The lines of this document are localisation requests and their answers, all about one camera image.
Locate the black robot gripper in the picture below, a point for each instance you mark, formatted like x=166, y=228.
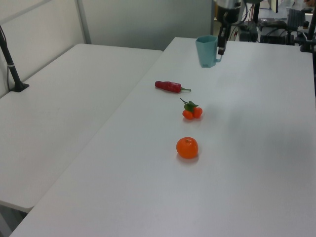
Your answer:
x=228, y=15

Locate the teal hexagonal plastic mug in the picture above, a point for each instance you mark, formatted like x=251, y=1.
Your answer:
x=206, y=53

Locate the dark equipment box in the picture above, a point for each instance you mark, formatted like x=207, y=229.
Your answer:
x=249, y=34

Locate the wooden cabinet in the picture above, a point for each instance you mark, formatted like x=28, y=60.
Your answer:
x=216, y=11

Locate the black monitor pole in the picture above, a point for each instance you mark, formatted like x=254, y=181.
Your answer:
x=256, y=11

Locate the black bag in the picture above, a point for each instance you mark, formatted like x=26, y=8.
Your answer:
x=271, y=22

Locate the red chili pepper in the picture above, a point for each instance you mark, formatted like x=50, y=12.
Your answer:
x=168, y=86

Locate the black office chair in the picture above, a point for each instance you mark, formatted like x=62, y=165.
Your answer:
x=296, y=18

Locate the small tangerines with green leaves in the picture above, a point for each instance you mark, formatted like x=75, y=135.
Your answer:
x=197, y=112

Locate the grey partition panel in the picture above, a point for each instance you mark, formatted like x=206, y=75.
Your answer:
x=148, y=22

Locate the black clamp stand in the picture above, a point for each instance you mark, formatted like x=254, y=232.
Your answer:
x=307, y=45

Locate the large orange tangerine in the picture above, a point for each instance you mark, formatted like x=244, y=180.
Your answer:
x=187, y=148

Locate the grey metal partition post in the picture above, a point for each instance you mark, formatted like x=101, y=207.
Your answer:
x=84, y=22

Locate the black camera stand pole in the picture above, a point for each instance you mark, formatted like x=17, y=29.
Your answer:
x=14, y=74

